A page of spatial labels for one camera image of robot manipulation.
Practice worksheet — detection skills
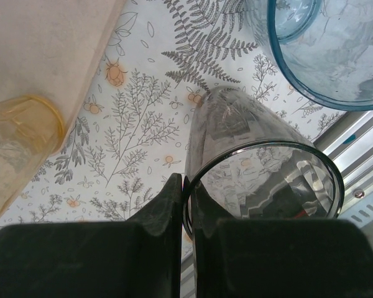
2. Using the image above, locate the floral table cover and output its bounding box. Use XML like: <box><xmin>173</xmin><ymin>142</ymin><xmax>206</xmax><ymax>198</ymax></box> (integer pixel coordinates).
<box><xmin>0</xmin><ymin>0</ymin><xmax>373</xmax><ymax>232</ymax></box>

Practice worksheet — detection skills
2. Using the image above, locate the blue drinking glass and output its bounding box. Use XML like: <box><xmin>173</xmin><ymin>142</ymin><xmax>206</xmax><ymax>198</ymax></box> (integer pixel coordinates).
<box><xmin>244</xmin><ymin>0</ymin><xmax>373</xmax><ymax>110</ymax></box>

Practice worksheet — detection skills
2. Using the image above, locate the grey smoked drinking glass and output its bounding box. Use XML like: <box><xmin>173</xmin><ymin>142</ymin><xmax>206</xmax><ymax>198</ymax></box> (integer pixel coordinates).
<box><xmin>183</xmin><ymin>86</ymin><xmax>345</xmax><ymax>243</ymax></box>

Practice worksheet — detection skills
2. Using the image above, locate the pink plastic tray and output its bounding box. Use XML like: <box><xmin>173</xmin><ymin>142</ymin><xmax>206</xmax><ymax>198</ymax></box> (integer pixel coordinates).
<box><xmin>0</xmin><ymin>0</ymin><xmax>126</xmax><ymax>229</ymax></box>

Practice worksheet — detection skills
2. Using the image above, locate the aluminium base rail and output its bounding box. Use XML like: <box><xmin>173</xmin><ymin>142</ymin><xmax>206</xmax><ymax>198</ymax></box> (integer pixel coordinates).
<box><xmin>310</xmin><ymin>108</ymin><xmax>373</xmax><ymax>232</ymax></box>

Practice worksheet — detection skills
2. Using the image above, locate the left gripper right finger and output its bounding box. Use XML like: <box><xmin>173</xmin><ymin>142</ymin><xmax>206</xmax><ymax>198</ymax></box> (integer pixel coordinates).
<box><xmin>188</xmin><ymin>179</ymin><xmax>373</xmax><ymax>298</ymax></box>

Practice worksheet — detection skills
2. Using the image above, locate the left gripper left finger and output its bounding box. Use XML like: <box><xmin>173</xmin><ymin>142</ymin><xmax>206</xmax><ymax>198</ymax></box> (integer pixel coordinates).
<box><xmin>0</xmin><ymin>173</ymin><xmax>183</xmax><ymax>298</ymax></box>

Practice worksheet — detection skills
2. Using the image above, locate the amber drinking glass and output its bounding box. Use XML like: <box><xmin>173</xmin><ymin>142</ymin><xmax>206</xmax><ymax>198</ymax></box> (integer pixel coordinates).
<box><xmin>0</xmin><ymin>94</ymin><xmax>66</xmax><ymax>229</ymax></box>

